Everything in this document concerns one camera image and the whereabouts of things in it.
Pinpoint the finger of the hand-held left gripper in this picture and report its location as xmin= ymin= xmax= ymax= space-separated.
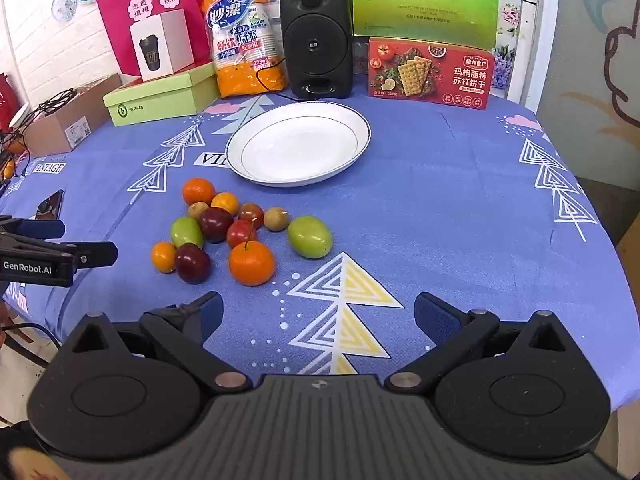
xmin=49 ymin=241 xmax=119 ymax=269
xmin=0 ymin=215 xmax=66 ymax=241

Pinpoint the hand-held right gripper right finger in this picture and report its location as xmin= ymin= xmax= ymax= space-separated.
xmin=384 ymin=291 xmax=576 ymax=395

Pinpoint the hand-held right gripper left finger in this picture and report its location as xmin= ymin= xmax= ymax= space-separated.
xmin=65 ymin=291 xmax=252 ymax=395

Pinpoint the dark purple plum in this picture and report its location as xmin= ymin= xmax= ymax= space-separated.
xmin=174 ymin=242 xmax=211 ymax=285

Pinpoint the large orange mandarin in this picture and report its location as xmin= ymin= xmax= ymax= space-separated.
xmin=229 ymin=240 xmax=276 ymax=287

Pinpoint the small orange kumquat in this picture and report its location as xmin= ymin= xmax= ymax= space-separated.
xmin=151 ymin=241 xmax=178 ymax=274

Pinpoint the red cherry with stem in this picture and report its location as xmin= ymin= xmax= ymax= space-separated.
xmin=226 ymin=218 xmax=258 ymax=250

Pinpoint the small green jujube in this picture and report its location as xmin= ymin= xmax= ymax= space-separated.
xmin=170 ymin=217 xmax=204 ymax=249

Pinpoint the dark red plum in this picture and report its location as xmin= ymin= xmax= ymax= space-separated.
xmin=200 ymin=207 xmax=235 ymax=244

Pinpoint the large green jujube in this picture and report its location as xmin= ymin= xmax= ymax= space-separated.
xmin=287 ymin=215 xmax=334 ymax=260

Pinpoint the white round plate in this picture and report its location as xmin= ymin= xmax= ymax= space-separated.
xmin=225 ymin=101 xmax=372 ymax=188

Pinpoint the black smartphone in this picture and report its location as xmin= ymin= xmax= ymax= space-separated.
xmin=36 ymin=189 xmax=66 ymax=219

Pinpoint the brown cardboard box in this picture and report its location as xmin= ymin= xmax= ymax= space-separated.
xmin=22 ymin=73 xmax=123 ymax=155

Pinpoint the red-brown cherry tomato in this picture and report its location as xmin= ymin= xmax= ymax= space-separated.
xmin=237 ymin=203 xmax=265 ymax=230

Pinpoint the blue printed tablecloth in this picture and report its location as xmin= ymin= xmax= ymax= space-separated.
xmin=0 ymin=92 xmax=621 ymax=378

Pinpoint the small yellow-orange citrus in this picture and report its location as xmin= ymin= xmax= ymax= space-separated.
xmin=210 ymin=192 xmax=240 ymax=217

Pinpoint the medium orange mandarin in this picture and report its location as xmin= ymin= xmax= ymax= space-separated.
xmin=182 ymin=177 xmax=216 ymax=207

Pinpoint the red kettle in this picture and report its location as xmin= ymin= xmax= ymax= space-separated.
xmin=0 ymin=73 xmax=22 ymax=131

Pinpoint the light green cardboard box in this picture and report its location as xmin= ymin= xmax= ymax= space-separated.
xmin=103 ymin=61 xmax=221 ymax=127

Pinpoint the white box with cup print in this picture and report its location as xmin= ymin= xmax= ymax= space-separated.
xmin=129 ymin=9 xmax=196 ymax=83

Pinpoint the orange paper cup pack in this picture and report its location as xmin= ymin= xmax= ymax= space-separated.
xmin=201 ymin=0 xmax=287 ymax=99

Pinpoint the red cracker box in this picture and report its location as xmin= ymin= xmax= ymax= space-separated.
xmin=367 ymin=36 xmax=496 ymax=111

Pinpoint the black speaker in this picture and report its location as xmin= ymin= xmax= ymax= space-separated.
xmin=279 ymin=0 xmax=354 ymax=100

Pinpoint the shiny green gift box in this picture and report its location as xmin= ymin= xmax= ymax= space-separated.
xmin=351 ymin=0 xmax=501 ymax=50

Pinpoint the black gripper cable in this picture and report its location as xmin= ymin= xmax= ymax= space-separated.
xmin=0 ymin=324 xmax=58 ymax=361

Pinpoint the black cable bundle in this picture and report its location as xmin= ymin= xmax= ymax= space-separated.
xmin=25 ymin=87 xmax=78 ymax=121

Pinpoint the black speaker cable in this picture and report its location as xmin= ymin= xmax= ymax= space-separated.
xmin=255 ymin=57 xmax=296 ymax=96

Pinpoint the white door frame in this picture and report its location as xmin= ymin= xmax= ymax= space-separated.
xmin=520 ymin=0 xmax=562 ymax=111

